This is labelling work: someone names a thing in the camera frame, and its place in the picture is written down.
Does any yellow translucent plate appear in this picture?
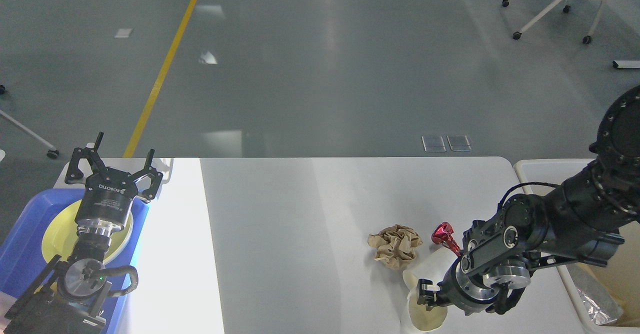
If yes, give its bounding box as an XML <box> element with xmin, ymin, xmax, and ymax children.
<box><xmin>41</xmin><ymin>199</ymin><xmax>134</xmax><ymax>265</ymax></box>

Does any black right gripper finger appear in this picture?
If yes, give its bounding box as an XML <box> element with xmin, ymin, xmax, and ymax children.
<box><xmin>416</xmin><ymin>278</ymin><xmax>451</xmax><ymax>311</ymax></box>

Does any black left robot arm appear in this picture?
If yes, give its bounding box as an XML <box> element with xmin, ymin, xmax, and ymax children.
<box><xmin>3</xmin><ymin>132</ymin><xmax>163</xmax><ymax>334</ymax></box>

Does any right floor socket cover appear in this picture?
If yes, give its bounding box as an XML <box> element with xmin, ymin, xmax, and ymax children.
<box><xmin>446</xmin><ymin>135</ymin><xmax>473</xmax><ymax>152</ymax></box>

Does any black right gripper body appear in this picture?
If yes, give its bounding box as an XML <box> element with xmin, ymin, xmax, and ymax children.
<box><xmin>438</xmin><ymin>259</ymin><xmax>499</xmax><ymax>316</ymax></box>

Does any white paper cup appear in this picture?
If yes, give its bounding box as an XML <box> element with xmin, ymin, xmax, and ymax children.
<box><xmin>402</xmin><ymin>247</ymin><xmax>458</xmax><ymax>290</ymax></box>
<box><xmin>400</xmin><ymin>287</ymin><xmax>448</xmax><ymax>334</ymax></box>

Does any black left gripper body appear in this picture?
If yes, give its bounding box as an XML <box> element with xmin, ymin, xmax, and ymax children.
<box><xmin>75</xmin><ymin>168</ymin><xmax>138</xmax><ymax>233</ymax></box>

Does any red crumpled wrapper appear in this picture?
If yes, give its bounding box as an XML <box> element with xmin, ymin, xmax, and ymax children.
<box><xmin>430</xmin><ymin>221</ymin><xmax>461</xmax><ymax>258</ymax></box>

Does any square aluminium foil tray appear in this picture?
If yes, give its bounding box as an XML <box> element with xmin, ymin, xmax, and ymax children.
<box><xmin>566</xmin><ymin>263</ymin><xmax>624</xmax><ymax>327</ymax></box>

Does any floor socket cover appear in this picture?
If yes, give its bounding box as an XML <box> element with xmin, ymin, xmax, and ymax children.
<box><xmin>422</xmin><ymin>135</ymin><xmax>447</xmax><ymax>153</ymax></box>
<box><xmin>446</xmin><ymin>135</ymin><xmax>473</xmax><ymax>152</ymax></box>

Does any white bar on floor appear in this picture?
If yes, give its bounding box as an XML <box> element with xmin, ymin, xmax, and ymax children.
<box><xmin>612</xmin><ymin>59</ymin><xmax>640</xmax><ymax>70</ymax></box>

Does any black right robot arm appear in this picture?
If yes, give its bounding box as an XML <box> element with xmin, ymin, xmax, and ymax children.
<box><xmin>414</xmin><ymin>86</ymin><xmax>640</xmax><ymax>316</ymax></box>

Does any white plastic waste bin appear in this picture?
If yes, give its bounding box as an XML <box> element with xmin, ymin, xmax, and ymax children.
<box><xmin>513</xmin><ymin>158</ymin><xmax>639</xmax><ymax>334</ymax></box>

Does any crumpled brown paper ball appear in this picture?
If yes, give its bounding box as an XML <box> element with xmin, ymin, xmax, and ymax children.
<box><xmin>366</xmin><ymin>224</ymin><xmax>423</xmax><ymax>271</ymax></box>

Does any white office chair left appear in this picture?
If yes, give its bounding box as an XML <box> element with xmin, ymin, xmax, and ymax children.
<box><xmin>0</xmin><ymin>110</ymin><xmax>60</xmax><ymax>160</ymax></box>

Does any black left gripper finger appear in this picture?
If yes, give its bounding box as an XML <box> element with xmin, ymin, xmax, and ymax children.
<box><xmin>64</xmin><ymin>132</ymin><xmax>109</xmax><ymax>189</ymax></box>
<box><xmin>128</xmin><ymin>148</ymin><xmax>164</xmax><ymax>204</ymax></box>

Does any left floor socket cover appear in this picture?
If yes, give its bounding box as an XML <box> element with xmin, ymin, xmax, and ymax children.
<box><xmin>422</xmin><ymin>135</ymin><xmax>447</xmax><ymax>153</ymax></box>

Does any blue plastic tray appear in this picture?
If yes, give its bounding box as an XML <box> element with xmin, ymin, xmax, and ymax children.
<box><xmin>0</xmin><ymin>189</ymin><xmax>149</xmax><ymax>334</ymax></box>

